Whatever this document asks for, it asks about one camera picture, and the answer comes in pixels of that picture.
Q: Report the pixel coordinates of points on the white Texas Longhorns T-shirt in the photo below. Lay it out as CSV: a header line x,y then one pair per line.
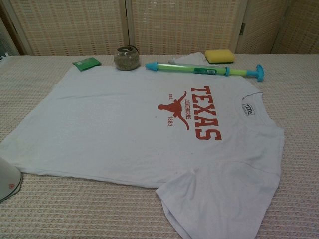
x,y
112,124

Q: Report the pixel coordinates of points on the white handheld steamer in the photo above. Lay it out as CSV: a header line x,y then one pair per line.
x,y
8,179

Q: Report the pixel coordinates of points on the green and blue water pump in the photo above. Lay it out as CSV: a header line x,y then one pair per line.
x,y
179,68

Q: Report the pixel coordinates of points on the round glass jar with herbs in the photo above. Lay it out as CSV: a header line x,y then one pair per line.
x,y
126,61

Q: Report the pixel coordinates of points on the yellow sponge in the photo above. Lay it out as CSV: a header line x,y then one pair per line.
x,y
219,56

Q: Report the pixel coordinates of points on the green foil packet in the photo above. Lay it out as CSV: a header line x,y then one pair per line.
x,y
87,64

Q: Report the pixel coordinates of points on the beige woven fringed tablecloth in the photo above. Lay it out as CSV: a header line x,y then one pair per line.
x,y
74,211

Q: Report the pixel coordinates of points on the woven wooden folding screen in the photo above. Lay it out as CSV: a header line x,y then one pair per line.
x,y
74,25

